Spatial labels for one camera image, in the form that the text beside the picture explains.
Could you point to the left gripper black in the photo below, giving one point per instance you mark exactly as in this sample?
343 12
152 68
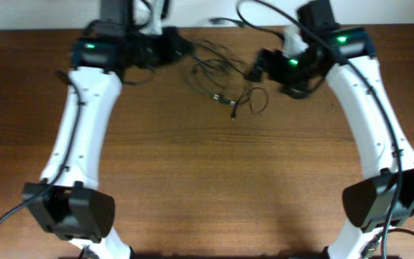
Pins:
177 43

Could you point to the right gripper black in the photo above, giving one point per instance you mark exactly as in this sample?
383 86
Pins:
257 65

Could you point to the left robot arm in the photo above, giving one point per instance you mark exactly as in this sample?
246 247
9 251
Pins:
66 201

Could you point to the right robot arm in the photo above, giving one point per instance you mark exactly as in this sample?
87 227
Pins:
316 45

